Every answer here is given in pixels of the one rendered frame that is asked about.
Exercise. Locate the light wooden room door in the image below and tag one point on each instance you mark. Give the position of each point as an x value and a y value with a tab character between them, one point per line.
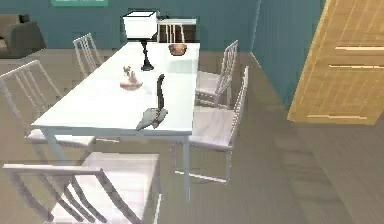
346	63

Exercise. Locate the brown bowl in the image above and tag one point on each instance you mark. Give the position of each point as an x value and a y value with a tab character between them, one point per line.
177	49

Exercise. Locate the white table lamp black stand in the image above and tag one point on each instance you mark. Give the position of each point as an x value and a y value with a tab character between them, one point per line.
140	25

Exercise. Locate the white dining table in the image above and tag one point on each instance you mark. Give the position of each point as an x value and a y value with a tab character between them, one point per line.
100	106

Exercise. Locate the white slatted dining chair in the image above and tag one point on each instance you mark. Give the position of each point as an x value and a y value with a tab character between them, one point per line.
213	128
23	83
170	28
110	186
213	83
87	53

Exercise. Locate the pink figurine on dish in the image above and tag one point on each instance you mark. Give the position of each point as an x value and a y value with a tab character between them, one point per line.
130	82

